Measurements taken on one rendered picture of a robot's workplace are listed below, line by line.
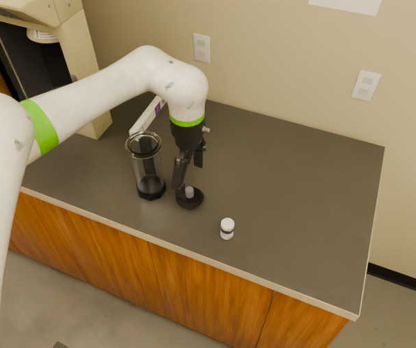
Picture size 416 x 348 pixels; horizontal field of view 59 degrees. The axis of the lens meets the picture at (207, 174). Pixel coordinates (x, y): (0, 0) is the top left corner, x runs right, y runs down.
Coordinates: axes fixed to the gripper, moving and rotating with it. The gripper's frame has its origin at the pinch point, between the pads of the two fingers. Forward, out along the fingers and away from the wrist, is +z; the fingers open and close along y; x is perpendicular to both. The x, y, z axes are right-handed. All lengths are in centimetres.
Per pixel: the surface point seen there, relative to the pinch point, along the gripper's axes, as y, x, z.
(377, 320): 29, -90, 105
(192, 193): -0.8, -1.0, 6.2
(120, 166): 4.4, 30.2, 12.1
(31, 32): 15, 62, -27
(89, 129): 13, 48, 8
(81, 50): 18, 46, -24
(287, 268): -11.4, -36.4, 11.5
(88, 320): -28, 48, 106
